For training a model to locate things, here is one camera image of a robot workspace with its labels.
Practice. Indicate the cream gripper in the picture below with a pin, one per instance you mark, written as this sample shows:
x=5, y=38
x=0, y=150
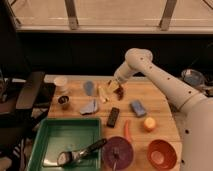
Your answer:
x=113, y=85

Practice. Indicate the yellow banana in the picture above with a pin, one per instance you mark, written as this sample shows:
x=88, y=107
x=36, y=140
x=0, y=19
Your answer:
x=102, y=94

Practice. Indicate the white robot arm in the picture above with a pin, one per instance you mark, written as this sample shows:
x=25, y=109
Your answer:
x=197, y=145

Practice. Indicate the green plastic tray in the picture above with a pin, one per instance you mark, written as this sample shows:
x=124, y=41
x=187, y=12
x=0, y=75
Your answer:
x=57, y=135

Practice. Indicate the blue cup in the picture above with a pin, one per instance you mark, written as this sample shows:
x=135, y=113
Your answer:
x=89, y=88

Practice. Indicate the blue sponge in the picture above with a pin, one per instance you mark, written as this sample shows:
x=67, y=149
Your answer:
x=138, y=108

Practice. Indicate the blue crumpled cloth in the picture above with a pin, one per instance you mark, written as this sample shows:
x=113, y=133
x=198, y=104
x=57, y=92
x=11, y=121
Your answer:
x=89, y=108

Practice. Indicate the black rectangular block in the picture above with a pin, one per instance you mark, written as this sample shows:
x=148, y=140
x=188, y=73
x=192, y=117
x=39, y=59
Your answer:
x=113, y=117

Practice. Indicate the orange carrot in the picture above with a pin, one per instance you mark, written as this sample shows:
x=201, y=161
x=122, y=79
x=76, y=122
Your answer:
x=127, y=134

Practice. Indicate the orange fruit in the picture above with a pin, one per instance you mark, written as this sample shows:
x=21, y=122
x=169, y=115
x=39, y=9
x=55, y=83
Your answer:
x=149, y=124

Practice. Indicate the white paper cup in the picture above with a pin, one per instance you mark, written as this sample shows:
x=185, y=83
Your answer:
x=61, y=84

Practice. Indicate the small dark cup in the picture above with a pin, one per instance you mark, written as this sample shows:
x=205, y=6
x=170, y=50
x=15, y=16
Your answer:
x=63, y=101

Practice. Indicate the purple plate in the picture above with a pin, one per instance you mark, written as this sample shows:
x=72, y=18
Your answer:
x=126, y=152

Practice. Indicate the silver fork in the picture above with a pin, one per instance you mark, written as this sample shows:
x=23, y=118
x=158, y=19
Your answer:
x=116, y=157

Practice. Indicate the round blue-lidded container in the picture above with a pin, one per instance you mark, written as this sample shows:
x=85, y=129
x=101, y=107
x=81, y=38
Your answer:
x=193, y=77

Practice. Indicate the red bowl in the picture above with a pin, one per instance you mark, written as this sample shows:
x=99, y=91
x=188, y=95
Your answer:
x=161, y=155

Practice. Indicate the black chair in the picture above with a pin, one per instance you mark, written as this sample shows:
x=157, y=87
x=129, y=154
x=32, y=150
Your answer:
x=24, y=102

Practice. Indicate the silver black-handled ladle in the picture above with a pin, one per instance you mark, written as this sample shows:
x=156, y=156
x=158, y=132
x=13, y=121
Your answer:
x=67, y=157

